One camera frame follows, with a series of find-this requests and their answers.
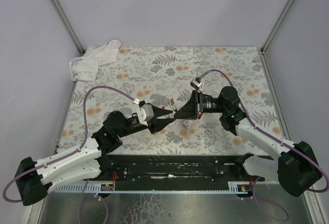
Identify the red white staples box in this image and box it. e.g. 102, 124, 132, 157
182, 120, 195, 129

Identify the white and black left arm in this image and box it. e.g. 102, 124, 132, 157
15, 103, 175, 206

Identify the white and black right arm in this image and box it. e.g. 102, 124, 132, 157
174, 86, 325, 197

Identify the floral patterned table mat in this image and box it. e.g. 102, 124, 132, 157
57, 47, 281, 155

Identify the crumpled white cloth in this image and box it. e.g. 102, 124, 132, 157
68, 40, 121, 81

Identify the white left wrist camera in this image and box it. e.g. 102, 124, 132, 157
132, 99, 154, 126

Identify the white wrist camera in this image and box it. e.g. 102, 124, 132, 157
190, 78, 204, 91
132, 99, 154, 126

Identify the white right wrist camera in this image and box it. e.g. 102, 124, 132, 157
190, 78, 204, 91

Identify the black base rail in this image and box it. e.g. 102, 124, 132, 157
56, 154, 256, 195

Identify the right aluminium frame post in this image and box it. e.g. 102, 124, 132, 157
260, 0, 295, 55

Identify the aluminium frame post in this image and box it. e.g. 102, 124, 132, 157
49, 0, 85, 55
260, 0, 295, 55

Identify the left aluminium frame post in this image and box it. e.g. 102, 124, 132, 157
49, 0, 85, 55

